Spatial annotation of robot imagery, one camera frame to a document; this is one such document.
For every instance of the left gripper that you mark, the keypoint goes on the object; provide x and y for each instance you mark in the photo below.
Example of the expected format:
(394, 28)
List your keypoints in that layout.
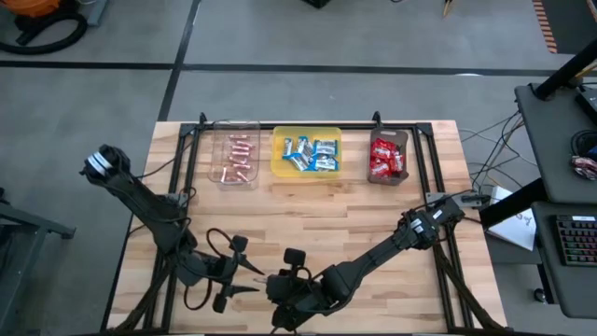
(221, 273)

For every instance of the black floor object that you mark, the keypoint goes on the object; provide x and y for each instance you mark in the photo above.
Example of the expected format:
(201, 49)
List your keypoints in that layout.
(317, 3)

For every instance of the silver angle bracket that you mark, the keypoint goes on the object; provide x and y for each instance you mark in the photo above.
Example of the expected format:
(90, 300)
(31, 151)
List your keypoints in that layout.
(432, 198)

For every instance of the black hazard-edged floor mat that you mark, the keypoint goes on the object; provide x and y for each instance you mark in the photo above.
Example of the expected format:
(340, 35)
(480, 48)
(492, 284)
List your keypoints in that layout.
(573, 23)

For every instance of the clear plastic bin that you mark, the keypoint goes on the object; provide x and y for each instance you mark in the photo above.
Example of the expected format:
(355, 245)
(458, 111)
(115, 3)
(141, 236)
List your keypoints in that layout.
(217, 140)

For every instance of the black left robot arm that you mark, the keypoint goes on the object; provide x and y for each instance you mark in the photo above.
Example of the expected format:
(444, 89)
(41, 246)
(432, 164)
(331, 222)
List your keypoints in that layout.
(149, 205)

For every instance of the yellow plastic bin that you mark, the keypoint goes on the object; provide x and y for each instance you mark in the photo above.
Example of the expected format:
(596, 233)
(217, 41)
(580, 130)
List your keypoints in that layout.
(280, 173)

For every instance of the black caster wheel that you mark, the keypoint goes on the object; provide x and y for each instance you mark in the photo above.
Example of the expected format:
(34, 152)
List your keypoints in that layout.
(539, 295)

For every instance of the grey desk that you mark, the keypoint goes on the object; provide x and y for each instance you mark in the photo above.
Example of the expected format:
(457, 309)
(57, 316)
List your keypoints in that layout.
(550, 140)
(566, 289)

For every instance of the backlit black keyboard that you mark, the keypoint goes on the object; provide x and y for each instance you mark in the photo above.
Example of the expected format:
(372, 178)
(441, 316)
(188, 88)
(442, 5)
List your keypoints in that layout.
(578, 240)

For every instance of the black slanted pole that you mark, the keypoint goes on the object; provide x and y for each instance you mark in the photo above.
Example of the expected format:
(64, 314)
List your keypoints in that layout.
(566, 70)

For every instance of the orange vacuum cleaner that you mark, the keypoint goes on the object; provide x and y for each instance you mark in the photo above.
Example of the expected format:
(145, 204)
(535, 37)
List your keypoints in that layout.
(35, 7)

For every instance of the candy bag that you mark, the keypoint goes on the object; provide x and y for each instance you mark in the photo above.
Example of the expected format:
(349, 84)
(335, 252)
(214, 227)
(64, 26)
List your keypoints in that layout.
(585, 166)

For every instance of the grey metal cart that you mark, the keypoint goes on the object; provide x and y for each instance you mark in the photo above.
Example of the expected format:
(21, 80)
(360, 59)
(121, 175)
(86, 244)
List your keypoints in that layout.
(28, 224)

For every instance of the grey plastic bin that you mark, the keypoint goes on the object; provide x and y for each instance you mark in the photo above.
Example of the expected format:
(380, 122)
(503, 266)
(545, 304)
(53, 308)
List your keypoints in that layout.
(389, 133)

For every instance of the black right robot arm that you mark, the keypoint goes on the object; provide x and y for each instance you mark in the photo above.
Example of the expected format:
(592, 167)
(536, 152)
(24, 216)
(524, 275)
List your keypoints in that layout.
(373, 261)

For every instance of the white blue Hershey's bar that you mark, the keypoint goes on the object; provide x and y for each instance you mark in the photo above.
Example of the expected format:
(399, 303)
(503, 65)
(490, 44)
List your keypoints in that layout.
(287, 147)
(309, 148)
(325, 143)
(299, 142)
(326, 151)
(298, 153)
(325, 164)
(313, 158)
(296, 162)

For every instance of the white paper sheet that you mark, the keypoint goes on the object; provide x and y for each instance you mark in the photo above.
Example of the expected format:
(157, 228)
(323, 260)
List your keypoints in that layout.
(517, 228)

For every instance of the black desk leg bar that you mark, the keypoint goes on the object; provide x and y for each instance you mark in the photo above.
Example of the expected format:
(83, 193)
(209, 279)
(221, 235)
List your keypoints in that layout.
(513, 205)

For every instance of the tan wooden stick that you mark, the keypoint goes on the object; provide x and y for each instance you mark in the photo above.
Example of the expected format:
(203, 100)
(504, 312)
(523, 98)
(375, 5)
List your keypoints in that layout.
(448, 7)

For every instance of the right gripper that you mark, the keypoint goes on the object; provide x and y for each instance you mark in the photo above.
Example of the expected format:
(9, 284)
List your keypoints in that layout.
(294, 294)

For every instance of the black desktop device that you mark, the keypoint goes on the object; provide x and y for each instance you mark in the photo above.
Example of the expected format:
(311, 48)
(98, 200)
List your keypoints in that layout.
(588, 105)

